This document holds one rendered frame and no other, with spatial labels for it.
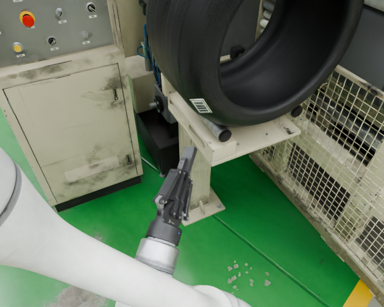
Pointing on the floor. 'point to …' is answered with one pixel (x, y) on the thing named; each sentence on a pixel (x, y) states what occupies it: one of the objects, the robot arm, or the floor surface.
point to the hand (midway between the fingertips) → (187, 159)
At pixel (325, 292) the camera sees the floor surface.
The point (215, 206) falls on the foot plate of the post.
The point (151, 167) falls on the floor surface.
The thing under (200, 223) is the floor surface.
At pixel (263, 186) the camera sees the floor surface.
